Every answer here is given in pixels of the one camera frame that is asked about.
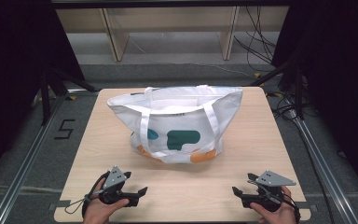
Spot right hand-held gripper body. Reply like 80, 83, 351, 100
241, 170, 296, 213

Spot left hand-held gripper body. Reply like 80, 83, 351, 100
98, 165, 141, 208

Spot white tote bag coloured patches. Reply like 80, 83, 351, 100
106, 84, 243, 165

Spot person's right hand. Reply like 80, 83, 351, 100
250, 186, 298, 224

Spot person's left hand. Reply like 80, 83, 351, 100
83, 178, 131, 224

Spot black metal stand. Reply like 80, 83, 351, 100
249, 57, 306, 121
39, 63, 98, 126

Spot dark curtain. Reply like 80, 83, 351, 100
0, 0, 86, 185
271, 0, 358, 203

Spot light wooden shelf unit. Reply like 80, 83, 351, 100
55, 6, 290, 63

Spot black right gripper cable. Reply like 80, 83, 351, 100
269, 189, 302, 222

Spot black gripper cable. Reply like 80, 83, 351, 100
269, 189, 302, 222
63, 171, 110, 218

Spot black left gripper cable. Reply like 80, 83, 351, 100
63, 171, 110, 218

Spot aluminium floor rail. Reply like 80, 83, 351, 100
287, 108, 358, 224
0, 89, 76, 224

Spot black cables by stand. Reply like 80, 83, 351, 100
266, 90, 311, 121

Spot black cables by shelf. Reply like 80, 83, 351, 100
233, 6, 278, 73

